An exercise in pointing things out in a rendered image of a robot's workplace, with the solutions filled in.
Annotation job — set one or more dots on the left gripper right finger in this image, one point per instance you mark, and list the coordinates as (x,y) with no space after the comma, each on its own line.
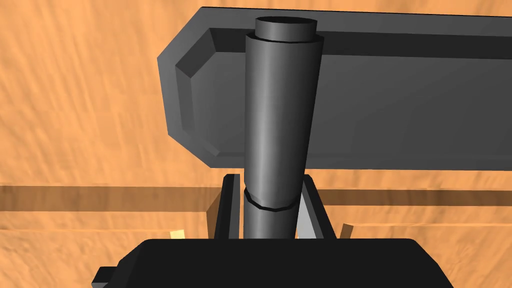
(311,216)

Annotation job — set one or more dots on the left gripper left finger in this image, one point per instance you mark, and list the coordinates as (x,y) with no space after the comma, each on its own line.
(228,208)

